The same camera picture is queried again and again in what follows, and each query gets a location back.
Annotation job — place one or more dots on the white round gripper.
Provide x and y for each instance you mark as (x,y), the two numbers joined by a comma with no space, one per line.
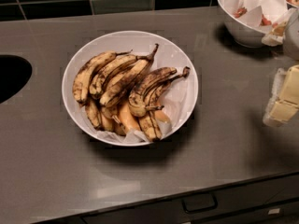
(292,39)

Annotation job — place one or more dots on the white bowl top right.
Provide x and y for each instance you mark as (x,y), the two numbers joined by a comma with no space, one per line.
(242,35)

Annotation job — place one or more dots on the white paper bowl liner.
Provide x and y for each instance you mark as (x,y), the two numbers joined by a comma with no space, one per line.
(180,100)

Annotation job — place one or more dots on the dark curved stem banana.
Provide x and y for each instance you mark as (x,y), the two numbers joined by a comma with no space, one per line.
(151,99)

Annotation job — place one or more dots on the small yellow banana right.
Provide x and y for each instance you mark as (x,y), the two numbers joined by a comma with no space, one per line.
(161,116)

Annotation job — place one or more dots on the lower front spotted banana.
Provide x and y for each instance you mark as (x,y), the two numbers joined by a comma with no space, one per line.
(149,126)

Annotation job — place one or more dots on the dark spotted right banana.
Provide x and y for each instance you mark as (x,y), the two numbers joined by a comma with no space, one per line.
(138,93)

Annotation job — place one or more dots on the large white banana bowl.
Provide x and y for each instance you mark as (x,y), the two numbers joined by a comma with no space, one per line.
(139,43)

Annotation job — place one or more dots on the smooth orange-yellow lower banana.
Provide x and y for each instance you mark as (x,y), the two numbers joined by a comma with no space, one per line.
(128,121)

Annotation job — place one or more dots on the small lower middle banana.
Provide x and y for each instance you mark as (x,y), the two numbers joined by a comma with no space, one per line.
(110,117)

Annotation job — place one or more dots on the small lower left banana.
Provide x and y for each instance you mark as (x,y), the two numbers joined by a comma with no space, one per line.
(93,114)

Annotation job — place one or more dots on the leftmost spotted banana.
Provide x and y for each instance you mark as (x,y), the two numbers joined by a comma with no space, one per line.
(84,76)

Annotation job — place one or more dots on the dark round sink opening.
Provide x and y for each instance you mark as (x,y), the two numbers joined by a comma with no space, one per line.
(15,72)

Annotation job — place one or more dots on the dark drawer with handle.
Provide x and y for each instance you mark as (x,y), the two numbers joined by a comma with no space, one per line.
(241,203)

